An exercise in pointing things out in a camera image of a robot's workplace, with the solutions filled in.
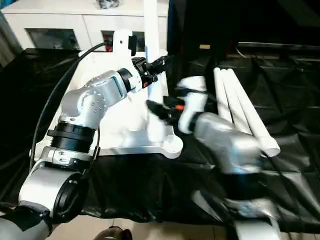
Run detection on white plastic table top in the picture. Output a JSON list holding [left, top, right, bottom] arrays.
[[29, 48, 184, 160]]

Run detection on red bottle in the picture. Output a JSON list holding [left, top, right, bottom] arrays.
[[104, 31, 113, 52]]

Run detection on dark bundle of small parts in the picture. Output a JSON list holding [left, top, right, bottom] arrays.
[[96, 0, 121, 11]]

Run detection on white cabinet with glass doors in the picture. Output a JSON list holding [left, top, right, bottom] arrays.
[[0, 0, 170, 54]]

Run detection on black flat panel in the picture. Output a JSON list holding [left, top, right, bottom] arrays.
[[236, 41, 320, 52]]

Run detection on black plastic mat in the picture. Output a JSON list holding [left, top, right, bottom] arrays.
[[0, 47, 320, 233]]

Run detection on grey and blue curtain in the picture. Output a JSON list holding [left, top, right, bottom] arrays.
[[0, 11, 24, 69]]

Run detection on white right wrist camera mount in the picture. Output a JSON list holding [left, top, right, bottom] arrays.
[[174, 76, 209, 135]]

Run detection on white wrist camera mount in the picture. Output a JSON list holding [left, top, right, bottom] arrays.
[[174, 76, 209, 135], [109, 29, 144, 95]]

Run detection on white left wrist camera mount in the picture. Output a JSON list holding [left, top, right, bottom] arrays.
[[109, 29, 144, 95]]

